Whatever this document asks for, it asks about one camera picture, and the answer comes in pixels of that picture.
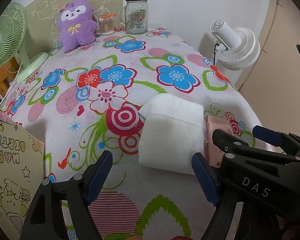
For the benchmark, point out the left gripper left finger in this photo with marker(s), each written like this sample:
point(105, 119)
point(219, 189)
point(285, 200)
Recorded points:
point(44, 219)

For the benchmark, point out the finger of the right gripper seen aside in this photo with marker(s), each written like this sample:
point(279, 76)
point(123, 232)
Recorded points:
point(274, 138)

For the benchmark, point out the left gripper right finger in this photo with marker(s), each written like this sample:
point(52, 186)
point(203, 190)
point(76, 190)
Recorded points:
point(215, 193)

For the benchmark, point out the pink tissue pack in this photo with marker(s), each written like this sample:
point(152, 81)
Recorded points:
point(214, 125)

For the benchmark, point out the yellow patterned storage box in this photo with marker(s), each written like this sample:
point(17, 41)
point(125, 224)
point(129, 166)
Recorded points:
point(21, 172)

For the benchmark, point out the white standing fan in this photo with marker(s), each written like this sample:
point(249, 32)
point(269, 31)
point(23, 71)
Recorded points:
point(236, 48)

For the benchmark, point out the white folded towel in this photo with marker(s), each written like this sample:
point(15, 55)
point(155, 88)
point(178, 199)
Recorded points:
point(172, 133)

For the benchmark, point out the floral tablecloth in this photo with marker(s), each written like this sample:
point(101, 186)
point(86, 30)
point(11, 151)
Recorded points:
point(86, 101)

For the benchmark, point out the wooden bed headboard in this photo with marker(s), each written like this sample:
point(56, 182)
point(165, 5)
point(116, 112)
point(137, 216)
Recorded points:
point(8, 74)

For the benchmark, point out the glass jar with green lid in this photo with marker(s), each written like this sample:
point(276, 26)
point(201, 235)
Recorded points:
point(134, 17)

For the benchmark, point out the green desk fan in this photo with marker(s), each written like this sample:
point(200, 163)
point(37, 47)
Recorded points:
point(13, 27)

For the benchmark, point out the purple plush toy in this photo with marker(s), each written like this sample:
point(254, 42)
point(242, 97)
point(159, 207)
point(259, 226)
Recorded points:
point(76, 25)

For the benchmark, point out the cotton swab container orange lid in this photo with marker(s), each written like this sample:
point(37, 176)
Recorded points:
point(106, 24)

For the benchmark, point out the beige patterned board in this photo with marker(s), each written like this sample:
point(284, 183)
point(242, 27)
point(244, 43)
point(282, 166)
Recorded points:
point(42, 17)

